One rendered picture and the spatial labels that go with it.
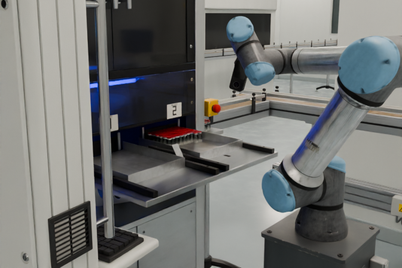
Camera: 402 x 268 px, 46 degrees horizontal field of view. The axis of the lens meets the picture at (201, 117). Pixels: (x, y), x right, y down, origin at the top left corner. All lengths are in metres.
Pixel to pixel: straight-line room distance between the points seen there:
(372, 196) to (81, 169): 1.84
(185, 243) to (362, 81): 1.40
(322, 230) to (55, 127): 0.79
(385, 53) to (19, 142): 0.74
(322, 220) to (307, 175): 0.21
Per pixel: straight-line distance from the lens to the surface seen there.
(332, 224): 1.41
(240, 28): 1.35
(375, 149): 3.21
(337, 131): 1.15
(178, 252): 2.23
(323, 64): 1.32
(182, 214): 2.17
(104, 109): 1.11
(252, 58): 1.33
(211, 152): 1.81
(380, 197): 2.61
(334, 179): 1.37
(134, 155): 1.86
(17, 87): 0.96
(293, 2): 10.99
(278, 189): 1.26
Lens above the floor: 1.40
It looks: 12 degrees down
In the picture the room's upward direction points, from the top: straight up
